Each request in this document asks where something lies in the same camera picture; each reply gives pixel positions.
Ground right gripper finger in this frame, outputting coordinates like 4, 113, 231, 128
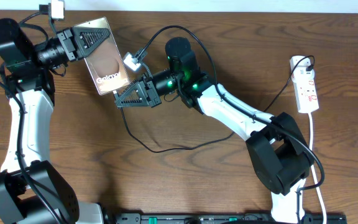
119, 76, 147, 95
115, 87, 150, 108

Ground Galaxy S25 Ultra smartphone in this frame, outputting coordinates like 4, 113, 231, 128
74, 17, 130, 95

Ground black USB charging cable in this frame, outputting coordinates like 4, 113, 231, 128
112, 55, 316, 154

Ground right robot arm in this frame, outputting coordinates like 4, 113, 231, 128
114, 37, 314, 223

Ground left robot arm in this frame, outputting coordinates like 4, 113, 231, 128
0, 18, 114, 223

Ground white power strip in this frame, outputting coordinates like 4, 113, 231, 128
290, 55, 319, 114

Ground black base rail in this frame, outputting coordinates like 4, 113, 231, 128
112, 212, 347, 224

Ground white power strip cord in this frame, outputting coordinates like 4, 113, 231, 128
308, 113, 328, 224

